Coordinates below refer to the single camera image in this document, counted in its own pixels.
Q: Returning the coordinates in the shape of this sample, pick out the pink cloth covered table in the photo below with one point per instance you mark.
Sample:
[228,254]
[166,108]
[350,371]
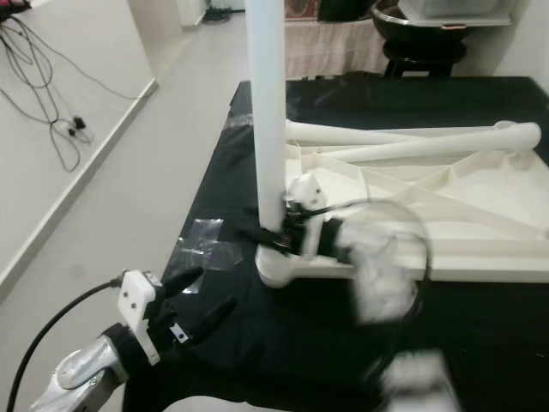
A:
[334,51]

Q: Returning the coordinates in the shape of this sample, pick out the large black wok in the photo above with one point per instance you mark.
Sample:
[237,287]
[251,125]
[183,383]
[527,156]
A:
[420,30]

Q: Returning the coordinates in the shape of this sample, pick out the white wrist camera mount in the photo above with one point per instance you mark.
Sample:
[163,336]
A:
[137,300]
[306,190]

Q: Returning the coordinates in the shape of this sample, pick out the white plastic table top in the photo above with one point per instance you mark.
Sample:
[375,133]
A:
[437,193]

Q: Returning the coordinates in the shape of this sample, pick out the white plastic table leg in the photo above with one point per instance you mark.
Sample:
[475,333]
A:
[266,103]
[437,146]
[352,135]

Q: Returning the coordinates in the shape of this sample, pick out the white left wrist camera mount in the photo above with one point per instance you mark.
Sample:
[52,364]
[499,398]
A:
[137,300]

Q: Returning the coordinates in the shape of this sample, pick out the red printed box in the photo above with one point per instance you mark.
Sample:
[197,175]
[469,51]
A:
[302,9]

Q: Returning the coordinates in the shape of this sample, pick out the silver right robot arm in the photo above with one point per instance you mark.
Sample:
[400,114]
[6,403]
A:
[382,283]

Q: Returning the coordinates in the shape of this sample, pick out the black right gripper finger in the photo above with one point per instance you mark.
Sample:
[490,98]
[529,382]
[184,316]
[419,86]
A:
[264,239]

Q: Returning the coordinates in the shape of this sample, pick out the black bag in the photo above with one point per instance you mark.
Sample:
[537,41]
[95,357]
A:
[345,9]

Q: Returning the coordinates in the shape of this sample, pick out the black tablecloth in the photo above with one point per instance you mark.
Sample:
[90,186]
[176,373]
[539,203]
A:
[292,343]

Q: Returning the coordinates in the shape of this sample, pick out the clear plastic storage box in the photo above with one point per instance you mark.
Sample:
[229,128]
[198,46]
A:
[455,9]

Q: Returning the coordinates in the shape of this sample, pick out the clear crumpled tape patch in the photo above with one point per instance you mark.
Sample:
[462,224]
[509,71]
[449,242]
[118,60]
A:
[210,245]

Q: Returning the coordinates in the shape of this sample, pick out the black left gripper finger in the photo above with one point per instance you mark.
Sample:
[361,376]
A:
[184,281]
[213,318]

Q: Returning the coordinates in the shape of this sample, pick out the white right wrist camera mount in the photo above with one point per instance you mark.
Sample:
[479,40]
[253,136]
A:
[306,190]

